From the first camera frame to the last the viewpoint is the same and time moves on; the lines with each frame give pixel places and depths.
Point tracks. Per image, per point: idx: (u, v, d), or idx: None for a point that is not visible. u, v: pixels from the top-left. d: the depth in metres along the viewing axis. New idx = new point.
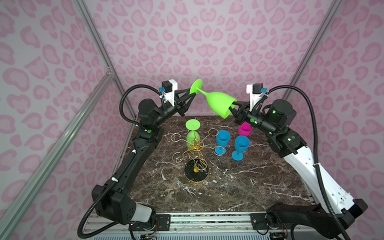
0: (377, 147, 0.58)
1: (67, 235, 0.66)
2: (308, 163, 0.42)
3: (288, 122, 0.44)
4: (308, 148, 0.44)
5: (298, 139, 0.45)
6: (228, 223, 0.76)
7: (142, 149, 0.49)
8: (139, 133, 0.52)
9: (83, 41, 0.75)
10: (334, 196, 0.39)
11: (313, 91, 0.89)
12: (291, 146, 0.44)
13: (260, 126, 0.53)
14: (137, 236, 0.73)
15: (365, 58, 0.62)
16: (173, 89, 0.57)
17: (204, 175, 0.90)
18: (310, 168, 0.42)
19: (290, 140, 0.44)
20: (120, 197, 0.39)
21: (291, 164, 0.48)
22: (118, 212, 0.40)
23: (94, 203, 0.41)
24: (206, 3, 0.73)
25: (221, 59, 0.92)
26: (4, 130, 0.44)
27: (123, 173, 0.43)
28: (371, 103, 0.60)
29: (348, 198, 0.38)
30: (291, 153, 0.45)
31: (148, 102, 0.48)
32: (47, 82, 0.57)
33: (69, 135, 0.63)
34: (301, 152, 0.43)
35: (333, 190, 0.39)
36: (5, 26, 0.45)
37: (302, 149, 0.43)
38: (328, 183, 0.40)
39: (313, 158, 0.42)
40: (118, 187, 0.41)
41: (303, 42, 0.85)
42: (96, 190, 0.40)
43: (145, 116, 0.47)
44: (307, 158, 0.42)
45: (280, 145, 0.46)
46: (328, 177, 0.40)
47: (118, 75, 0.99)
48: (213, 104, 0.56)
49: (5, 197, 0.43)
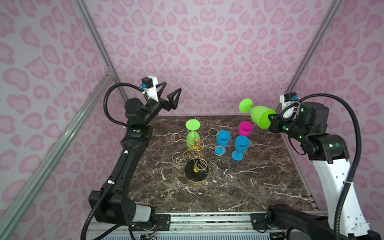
0: (377, 147, 0.58)
1: (67, 235, 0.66)
2: (338, 177, 0.37)
3: (323, 121, 0.41)
4: (347, 163, 0.37)
5: (341, 148, 0.38)
6: (228, 223, 0.76)
7: (134, 148, 0.49)
8: (128, 134, 0.52)
9: (83, 41, 0.74)
10: (349, 219, 0.35)
11: (313, 92, 0.89)
12: (330, 153, 0.37)
13: (292, 131, 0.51)
14: (137, 236, 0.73)
15: (365, 58, 0.62)
16: (154, 84, 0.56)
17: (204, 175, 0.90)
18: (339, 183, 0.37)
19: (332, 145, 0.38)
20: (120, 198, 0.39)
21: (318, 172, 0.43)
22: (119, 213, 0.40)
23: (94, 209, 0.40)
24: (206, 3, 0.73)
25: (221, 59, 0.92)
26: (4, 130, 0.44)
27: (119, 175, 0.43)
28: (371, 103, 0.60)
29: (363, 226, 0.35)
30: (325, 161, 0.39)
31: (134, 101, 0.48)
32: (47, 82, 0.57)
33: (69, 135, 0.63)
34: (337, 165, 0.37)
35: (351, 214, 0.35)
36: (5, 26, 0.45)
37: (339, 161, 0.37)
38: (350, 205, 0.35)
39: (347, 174, 0.37)
40: (115, 189, 0.41)
41: (303, 42, 0.85)
42: (93, 195, 0.39)
43: (133, 116, 0.47)
44: (341, 173, 0.37)
45: (316, 147, 0.39)
46: (354, 199, 0.36)
47: (118, 75, 0.99)
48: (255, 116, 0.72)
49: (5, 197, 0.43)
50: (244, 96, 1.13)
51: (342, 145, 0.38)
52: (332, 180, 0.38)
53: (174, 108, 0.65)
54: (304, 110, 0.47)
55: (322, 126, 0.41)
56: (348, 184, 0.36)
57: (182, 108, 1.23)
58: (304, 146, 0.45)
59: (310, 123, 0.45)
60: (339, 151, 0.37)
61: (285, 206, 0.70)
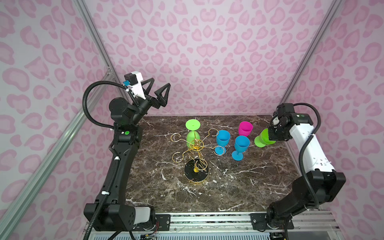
0: (377, 146, 0.58)
1: (67, 236, 0.64)
2: (304, 133, 0.51)
3: (291, 109, 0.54)
4: (313, 126, 0.51)
5: (306, 117, 0.54)
6: (228, 223, 0.76)
7: (125, 153, 0.46)
8: (116, 137, 0.48)
9: (83, 41, 0.74)
10: (315, 160, 0.45)
11: (313, 92, 0.89)
12: (297, 119, 0.54)
13: (279, 128, 0.70)
14: (137, 236, 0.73)
15: (365, 58, 0.62)
16: (139, 81, 0.56)
17: (204, 175, 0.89)
18: (305, 136, 0.51)
19: (299, 116, 0.54)
20: (117, 207, 0.38)
21: (293, 137, 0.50)
22: (118, 221, 0.39)
23: (92, 221, 0.39)
24: (206, 3, 0.73)
25: (221, 59, 0.92)
26: (4, 130, 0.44)
27: (113, 183, 0.41)
28: (371, 103, 0.60)
29: (327, 165, 0.44)
30: (294, 125, 0.56)
31: (119, 101, 0.44)
32: (47, 82, 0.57)
33: (69, 136, 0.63)
34: (302, 125, 0.52)
35: (317, 156, 0.45)
36: (5, 26, 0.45)
37: (305, 124, 0.52)
38: (315, 151, 0.46)
39: (312, 131, 0.50)
40: (111, 199, 0.39)
41: (303, 42, 0.85)
42: (88, 208, 0.38)
43: (120, 117, 0.44)
44: (306, 130, 0.51)
45: (288, 119, 0.57)
46: (318, 147, 0.47)
47: (118, 75, 0.99)
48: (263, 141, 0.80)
49: (5, 197, 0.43)
50: (244, 96, 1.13)
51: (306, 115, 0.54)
52: (300, 136, 0.53)
53: (164, 105, 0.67)
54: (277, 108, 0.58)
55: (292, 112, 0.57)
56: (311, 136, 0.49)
57: (182, 108, 1.23)
58: (282, 125, 0.66)
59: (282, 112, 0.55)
60: (305, 119, 0.53)
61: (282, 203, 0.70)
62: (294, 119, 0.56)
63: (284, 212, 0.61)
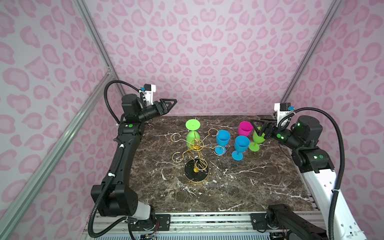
0: (377, 147, 0.58)
1: (67, 236, 0.64)
2: (327, 186, 0.40)
3: (315, 138, 0.45)
4: (333, 173, 0.41)
5: (325, 160, 0.43)
6: (228, 223, 0.76)
7: (129, 142, 0.50)
8: (121, 129, 0.53)
9: (83, 41, 0.74)
10: (343, 226, 0.37)
11: (313, 91, 0.89)
12: (315, 164, 0.42)
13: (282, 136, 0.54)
14: (137, 236, 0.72)
15: (365, 58, 0.62)
16: (152, 90, 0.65)
17: (204, 175, 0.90)
18: (329, 192, 0.40)
19: (317, 158, 0.43)
20: (123, 188, 0.40)
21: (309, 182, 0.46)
22: (123, 203, 0.41)
23: (98, 203, 0.41)
24: (206, 3, 0.73)
25: (221, 59, 0.93)
26: (4, 130, 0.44)
27: (119, 167, 0.44)
28: (371, 102, 0.60)
29: (359, 235, 0.36)
30: (313, 171, 0.44)
31: (130, 95, 0.53)
32: (47, 82, 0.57)
33: (69, 136, 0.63)
34: (322, 174, 0.41)
35: (344, 221, 0.37)
36: (5, 26, 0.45)
37: (325, 171, 0.42)
38: (341, 214, 0.38)
39: (334, 183, 0.40)
40: (117, 180, 0.42)
41: (303, 42, 0.85)
42: (95, 189, 0.40)
43: (128, 105, 0.52)
44: (328, 181, 0.41)
45: (303, 160, 0.45)
46: (345, 207, 0.38)
47: (118, 75, 0.99)
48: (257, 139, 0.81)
49: (5, 197, 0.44)
50: (244, 96, 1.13)
51: (326, 156, 0.43)
52: (322, 189, 0.42)
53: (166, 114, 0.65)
54: (300, 125, 0.48)
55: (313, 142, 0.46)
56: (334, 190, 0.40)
57: (182, 108, 1.23)
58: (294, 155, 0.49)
59: (303, 137, 0.49)
60: (323, 163, 0.43)
61: (287, 208, 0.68)
62: (312, 165, 0.44)
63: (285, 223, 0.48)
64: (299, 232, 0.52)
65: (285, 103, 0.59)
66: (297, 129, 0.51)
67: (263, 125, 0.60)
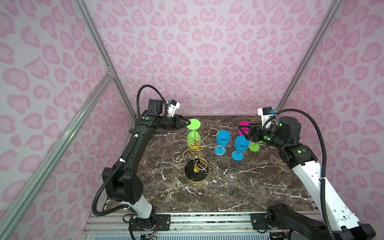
0: (377, 147, 0.58)
1: (67, 236, 0.64)
2: (314, 176, 0.44)
3: (296, 135, 0.50)
4: (317, 163, 0.45)
5: (308, 153, 0.47)
6: (228, 223, 0.76)
7: (143, 133, 0.53)
8: (137, 121, 0.56)
9: (83, 41, 0.74)
10: (336, 212, 0.39)
11: (313, 91, 0.89)
12: (301, 158, 0.46)
13: (268, 135, 0.59)
14: (137, 236, 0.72)
15: (365, 58, 0.62)
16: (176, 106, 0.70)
17: (204, 175, 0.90)
18: (316, 181, 0.43)
19: (300, 152, 0.48)
20: (130, 175, 0.43)
21: (300, 177, 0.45)
22: (129, 190, 0.44)
23: (105, 183, 0.44)
24: (206, 3, 0.73)
25: (221, 59, 0.92)
26: (4, 130, 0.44)
27: (130, 154, 0.47)
28: (371, 103, 0.60)
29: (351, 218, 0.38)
30: (299, 164, 0.48)
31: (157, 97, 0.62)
32: (47, 82, 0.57)
33: (69, 135, 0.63)
34: (307, 166, 0.45)
35: (336, 207, 0.39)
36: (5, 26, 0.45)
37: (311, 163, 0.46)
38: (331, 200, 0.40)
39: (320, 172, 0.44)
40: (126, 166, 0.45)
41: (304, 42, 0.85)
42: (106, 172, 0.43)
43: (155, 102, 0.61)
44: (314, 171, 0.44)
45: (289, 156, 0.49)
46: (334, 192, 0.41)
47: (118, 75, 0.99)
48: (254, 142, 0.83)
49: (5, 197, 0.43)
50: (244, 96, 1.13)
51: (308, 149, 0.48)
52: (310, 179, 0.45)
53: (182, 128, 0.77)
54: (282, 125, 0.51)
55: (296, 139, 0.51)
56: (321, 178, 0.43)
57: (182, 108, 1.23)
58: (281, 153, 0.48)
59: (286, 135, 0.54)
60: (308, 157, 0.47)
61: (286, 207, 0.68)
62: (296, 158, 0.48)
63: (287, 223, 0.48)
64: (300, 229, 0.53)
65: (267, 107, 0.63)
66: (279, 129, 0.58)
67: (250, 129, 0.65)
